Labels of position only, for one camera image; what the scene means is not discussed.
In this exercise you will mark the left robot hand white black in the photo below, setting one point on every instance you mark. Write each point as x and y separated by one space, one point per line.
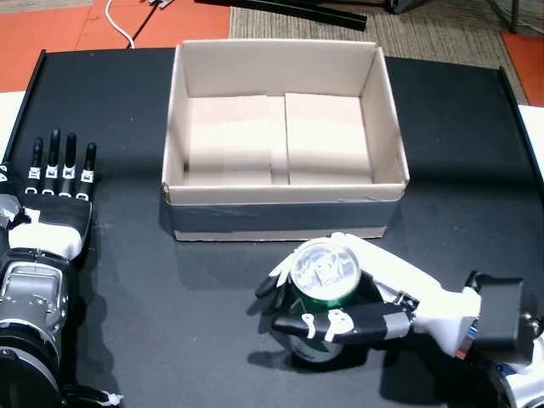
51 225

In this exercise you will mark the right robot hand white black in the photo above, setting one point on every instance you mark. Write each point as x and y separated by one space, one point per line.
425 297

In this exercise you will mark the green drink can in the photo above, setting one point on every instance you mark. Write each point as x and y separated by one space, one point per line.
325 268

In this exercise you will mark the left robot arm silver black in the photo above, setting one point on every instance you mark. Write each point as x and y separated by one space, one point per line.
30 297

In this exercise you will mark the right robot arm silver black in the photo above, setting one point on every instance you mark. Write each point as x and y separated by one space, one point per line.
523 378

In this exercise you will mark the open cardboard paper box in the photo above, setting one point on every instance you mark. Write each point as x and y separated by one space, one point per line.
276 140

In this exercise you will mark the large orange floor mat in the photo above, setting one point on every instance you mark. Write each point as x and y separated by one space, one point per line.
51 34

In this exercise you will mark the small orange floor mat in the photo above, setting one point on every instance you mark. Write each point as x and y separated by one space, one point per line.
531 59

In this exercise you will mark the black metal stand leg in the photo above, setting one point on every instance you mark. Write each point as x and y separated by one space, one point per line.
506 15

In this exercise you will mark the black aluminium profile bar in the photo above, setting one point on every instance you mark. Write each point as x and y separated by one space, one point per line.
297 10

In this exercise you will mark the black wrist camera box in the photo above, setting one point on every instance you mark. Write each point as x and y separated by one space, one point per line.
499 310

